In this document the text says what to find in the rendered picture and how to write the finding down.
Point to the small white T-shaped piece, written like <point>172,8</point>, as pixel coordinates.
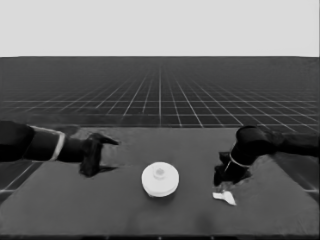
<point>226,197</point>

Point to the large thick white disc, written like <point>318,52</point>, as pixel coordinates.
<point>160,186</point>

